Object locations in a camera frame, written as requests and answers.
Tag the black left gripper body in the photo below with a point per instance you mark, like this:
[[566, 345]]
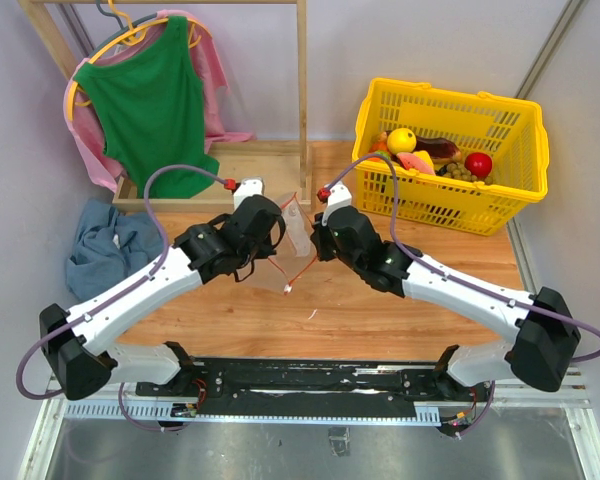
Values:
[[260, 251]]

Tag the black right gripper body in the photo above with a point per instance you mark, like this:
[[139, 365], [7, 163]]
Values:
[[327, 248]]

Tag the clear zip top bag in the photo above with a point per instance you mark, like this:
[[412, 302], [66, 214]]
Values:
[[294, 254]]

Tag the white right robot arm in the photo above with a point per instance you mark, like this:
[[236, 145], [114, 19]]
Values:
[[536, 341]]

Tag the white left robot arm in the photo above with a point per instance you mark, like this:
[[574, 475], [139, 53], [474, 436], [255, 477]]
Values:
[[82, 347]]

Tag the green tank top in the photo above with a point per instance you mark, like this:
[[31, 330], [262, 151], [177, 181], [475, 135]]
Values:
[[151, 110]]

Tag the wooden clothes rack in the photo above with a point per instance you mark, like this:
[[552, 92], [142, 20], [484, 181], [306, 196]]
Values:
[[284, 165]]

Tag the orange toy carrot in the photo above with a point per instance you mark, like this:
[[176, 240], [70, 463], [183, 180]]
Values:
[[380, 148]]

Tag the pink toy watermelon slice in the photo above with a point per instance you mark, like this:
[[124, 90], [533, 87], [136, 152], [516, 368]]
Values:
[[419, 161]]

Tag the yellow toy lemon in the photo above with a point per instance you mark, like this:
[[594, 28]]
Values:
[[401, 140]]

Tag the blue crumpled cloth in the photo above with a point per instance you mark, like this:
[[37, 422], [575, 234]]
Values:
[[109, 247]]

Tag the toy grape bunch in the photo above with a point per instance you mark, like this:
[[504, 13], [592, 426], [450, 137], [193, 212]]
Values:
[[458, 171]]

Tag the dark red toy eggplant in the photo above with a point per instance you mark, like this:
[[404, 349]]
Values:
[[440, 150]]

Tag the red toy apple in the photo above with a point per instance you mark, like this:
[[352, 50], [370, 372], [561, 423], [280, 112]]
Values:
[[479, 164]]

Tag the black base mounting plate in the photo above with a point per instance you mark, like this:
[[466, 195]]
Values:
[[335, 384]]

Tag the pink shirt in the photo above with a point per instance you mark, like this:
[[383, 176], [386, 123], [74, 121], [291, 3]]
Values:
[[87, 131]]

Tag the yellow plastic shopping basket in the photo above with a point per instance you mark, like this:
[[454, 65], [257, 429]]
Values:
[[509, 130]]

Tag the yellow clothes hanger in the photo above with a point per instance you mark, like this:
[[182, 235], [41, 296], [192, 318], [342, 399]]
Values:
[[131, 34]]

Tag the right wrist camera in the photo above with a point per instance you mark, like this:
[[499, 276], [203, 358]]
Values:
[[339, 197]]

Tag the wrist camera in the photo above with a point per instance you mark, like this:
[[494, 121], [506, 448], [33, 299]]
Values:
[[339, 197], [248, 187]]

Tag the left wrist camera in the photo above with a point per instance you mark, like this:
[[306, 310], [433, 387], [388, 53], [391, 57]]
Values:
[[248, 187]]

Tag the white slotted cable duct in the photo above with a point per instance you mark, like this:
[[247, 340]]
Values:
[[261, 410]]

